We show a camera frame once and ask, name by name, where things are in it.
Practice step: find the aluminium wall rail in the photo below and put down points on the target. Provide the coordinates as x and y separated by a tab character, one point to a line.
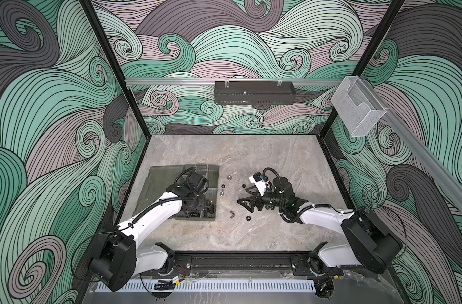
180	81
434	137

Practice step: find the black corner frame post right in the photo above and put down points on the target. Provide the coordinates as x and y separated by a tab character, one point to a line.
371	49

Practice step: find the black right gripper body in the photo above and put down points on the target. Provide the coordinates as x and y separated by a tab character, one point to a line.
271	199

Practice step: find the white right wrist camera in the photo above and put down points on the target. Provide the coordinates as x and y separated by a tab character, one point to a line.
261	182

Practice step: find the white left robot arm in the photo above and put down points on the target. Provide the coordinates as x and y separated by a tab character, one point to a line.
127	236

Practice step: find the white slotted cable duct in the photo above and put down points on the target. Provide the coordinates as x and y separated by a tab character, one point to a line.
225	285

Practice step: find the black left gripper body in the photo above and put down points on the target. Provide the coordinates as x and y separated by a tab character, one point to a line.
198	201

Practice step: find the aluminium wall rail back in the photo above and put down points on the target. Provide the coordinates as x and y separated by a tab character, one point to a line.
180	81

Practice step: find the black corner frame post left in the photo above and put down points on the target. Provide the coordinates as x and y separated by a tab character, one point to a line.
103	40

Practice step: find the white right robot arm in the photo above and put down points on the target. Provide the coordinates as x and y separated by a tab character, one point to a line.
368	243

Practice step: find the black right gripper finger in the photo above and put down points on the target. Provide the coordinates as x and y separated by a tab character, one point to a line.
248	203
252	190

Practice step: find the black corner frame post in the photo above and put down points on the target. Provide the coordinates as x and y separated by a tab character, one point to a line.
371	49
103	40

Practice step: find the clear plastic wall bin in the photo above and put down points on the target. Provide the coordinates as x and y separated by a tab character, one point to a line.
358	105

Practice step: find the green plastic organizer box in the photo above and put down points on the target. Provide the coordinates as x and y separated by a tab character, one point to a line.
160	177

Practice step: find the aluminium wall rail right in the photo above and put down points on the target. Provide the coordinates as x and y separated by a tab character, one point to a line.
434	137

